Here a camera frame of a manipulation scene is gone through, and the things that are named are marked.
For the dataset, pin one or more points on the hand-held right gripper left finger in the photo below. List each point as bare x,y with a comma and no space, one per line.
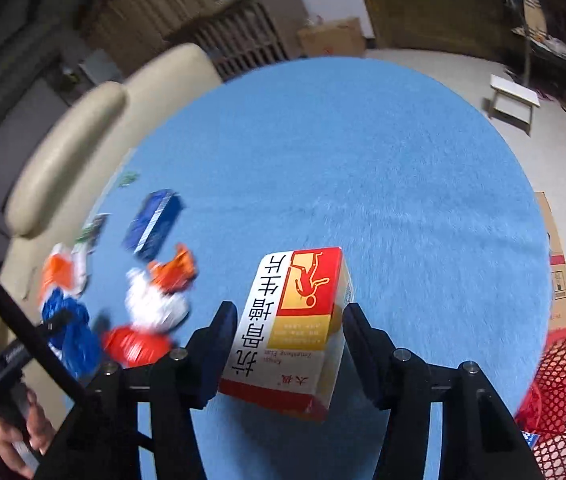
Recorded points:
218,350

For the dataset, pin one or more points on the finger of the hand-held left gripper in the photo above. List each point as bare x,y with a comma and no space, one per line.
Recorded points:
58,321

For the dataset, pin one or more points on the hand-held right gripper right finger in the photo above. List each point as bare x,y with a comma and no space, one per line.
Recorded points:
363,355

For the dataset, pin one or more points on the blue plastic bag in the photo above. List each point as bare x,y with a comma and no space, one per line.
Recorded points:
75,347

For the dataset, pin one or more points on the red white yellow medicine box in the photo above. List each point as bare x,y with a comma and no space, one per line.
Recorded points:
288,340

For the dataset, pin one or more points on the red plastic bag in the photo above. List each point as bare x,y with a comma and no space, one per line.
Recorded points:
133,345

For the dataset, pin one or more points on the person's left hand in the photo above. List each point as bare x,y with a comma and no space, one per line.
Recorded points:
38,427

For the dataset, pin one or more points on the orange white wrapper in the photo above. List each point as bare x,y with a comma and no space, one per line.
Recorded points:
55,272

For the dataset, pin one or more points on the black rod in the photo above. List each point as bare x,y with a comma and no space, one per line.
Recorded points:
8,305

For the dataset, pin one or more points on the white crumpled paper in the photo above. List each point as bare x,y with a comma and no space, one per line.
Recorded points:
155,305

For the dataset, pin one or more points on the green white packet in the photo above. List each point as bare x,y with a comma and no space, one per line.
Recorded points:
93,230

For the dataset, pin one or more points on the dark blue carton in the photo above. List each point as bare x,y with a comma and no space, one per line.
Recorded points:
153,222

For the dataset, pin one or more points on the small green packet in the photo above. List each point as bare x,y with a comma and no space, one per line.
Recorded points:
128,179

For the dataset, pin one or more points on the blue tablecloth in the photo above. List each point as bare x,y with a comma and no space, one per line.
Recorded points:
363,185

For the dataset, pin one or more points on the blue white packet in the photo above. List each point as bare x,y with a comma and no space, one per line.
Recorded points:
529,439

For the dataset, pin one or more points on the beige sofa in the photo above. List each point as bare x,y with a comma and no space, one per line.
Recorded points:
88,135

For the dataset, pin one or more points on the flat cardboard sheet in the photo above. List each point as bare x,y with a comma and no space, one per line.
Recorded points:
558,270

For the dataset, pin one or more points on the white stool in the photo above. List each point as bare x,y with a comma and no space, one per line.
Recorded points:
513,91

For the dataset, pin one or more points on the wooden radiator cover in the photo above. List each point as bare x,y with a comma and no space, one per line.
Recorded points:
243,40

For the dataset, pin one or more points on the brown cardboard box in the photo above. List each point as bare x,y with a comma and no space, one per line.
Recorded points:
330,37

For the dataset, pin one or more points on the beige curtain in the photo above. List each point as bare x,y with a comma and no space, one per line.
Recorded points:
148,5

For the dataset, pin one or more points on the wooden door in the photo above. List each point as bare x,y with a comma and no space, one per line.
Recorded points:
428,5

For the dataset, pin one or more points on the black metal chair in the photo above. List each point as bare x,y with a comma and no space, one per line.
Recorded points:
558,55

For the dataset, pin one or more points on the brown cardboard piece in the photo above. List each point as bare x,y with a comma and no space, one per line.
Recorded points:
533,7

